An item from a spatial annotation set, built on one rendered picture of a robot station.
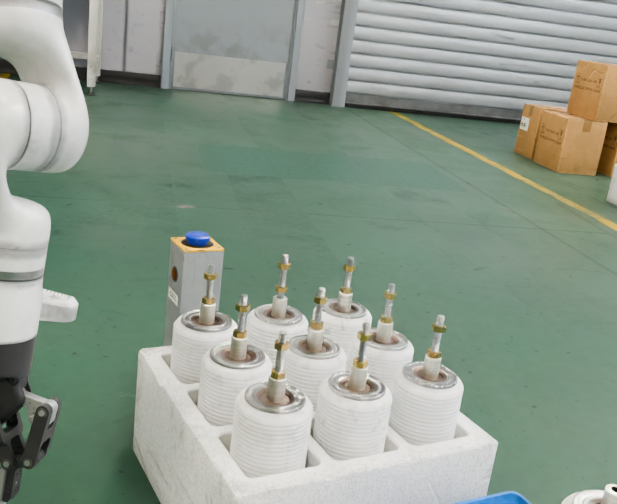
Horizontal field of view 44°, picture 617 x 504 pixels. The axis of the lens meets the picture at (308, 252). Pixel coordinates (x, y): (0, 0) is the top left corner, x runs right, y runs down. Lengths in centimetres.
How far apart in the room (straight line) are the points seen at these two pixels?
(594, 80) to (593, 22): 219
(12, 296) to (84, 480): 63
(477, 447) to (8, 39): 77
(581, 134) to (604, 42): 241
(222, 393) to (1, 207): 49
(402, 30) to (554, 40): 125
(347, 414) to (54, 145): 52
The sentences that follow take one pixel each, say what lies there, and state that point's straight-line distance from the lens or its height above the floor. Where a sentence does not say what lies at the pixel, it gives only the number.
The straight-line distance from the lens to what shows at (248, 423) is 94.
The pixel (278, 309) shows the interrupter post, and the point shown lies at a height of 27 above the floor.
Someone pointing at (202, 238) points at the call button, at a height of 33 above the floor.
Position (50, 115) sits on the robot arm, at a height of 61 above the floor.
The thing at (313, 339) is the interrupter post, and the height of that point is 27.
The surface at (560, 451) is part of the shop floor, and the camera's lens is 152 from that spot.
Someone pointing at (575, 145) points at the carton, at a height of 16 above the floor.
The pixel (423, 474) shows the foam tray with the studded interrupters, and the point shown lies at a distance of 105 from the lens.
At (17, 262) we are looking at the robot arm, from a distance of 65.
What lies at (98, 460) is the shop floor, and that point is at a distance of 129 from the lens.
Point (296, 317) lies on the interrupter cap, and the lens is 120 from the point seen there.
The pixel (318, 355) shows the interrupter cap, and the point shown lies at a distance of 108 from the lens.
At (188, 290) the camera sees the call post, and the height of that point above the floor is 25.
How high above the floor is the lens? 71
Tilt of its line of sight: 18 degrees down
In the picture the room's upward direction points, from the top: 7 degrees clockwise
